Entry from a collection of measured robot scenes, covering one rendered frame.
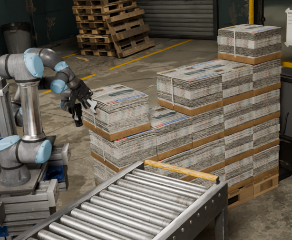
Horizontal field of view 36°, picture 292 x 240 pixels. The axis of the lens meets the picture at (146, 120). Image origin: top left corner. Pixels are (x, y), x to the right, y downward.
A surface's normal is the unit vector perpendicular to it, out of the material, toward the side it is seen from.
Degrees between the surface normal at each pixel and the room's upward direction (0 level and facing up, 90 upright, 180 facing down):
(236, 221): 0
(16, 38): 98
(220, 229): 90
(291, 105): 90
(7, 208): 90
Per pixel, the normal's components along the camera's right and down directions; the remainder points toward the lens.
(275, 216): -0.08, -0.94
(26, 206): 0.03, 0.33
